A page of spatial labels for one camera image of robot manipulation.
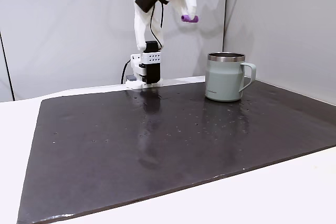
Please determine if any purple pen grip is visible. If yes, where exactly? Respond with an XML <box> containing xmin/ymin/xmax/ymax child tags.
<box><xmin>181</xmin><ymin>14</ymin><xmax>200</xmax><ymax>24</ymax></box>

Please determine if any grey-green steel mug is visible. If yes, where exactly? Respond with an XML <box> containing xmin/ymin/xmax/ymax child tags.
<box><xmin>204</xmin><ymin>52</ymin><xmax>257</xmax><ymax>103</ymax></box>

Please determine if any black camera cable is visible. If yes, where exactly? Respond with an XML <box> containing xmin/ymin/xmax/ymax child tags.
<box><xmin>149</xmin><ymin>0</ymin><xmax>165</xmax><ymax>51</ymax></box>

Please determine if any black power cable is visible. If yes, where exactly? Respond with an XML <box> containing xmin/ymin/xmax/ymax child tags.
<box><xmin>120</xmin><ymin>60</ymin><xmax>131</xmax><ymax>85</ymax></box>

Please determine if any black table mat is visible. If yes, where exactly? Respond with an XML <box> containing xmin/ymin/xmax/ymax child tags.
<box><xmin>17</xmin><ymin>80</ymin><xmax>336</xmax><ymax>224</ymax></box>

